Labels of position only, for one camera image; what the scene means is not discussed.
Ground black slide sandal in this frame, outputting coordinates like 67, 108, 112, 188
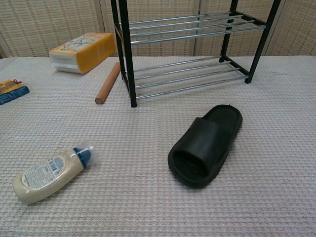
167, 104, 244, 189

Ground black and chrome shoe rack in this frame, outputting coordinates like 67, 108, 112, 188
110, 0, 282, 108

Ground beige waffle tablecloth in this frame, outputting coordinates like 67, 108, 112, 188
0, 55, 316, 237

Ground wooden rolling pin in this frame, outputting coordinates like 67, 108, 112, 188
94, 62, 121, 105

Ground yellow tissue pack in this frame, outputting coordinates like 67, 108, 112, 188
48, 32, 117, 75

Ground cream squeeze bottle blue cap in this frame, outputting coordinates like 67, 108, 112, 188
11, 139, 99, 206

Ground beige woven folding screen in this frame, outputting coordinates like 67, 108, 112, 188
0, 0, 316, 59

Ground blue snack packet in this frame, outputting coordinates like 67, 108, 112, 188
0, 78, 30, 105

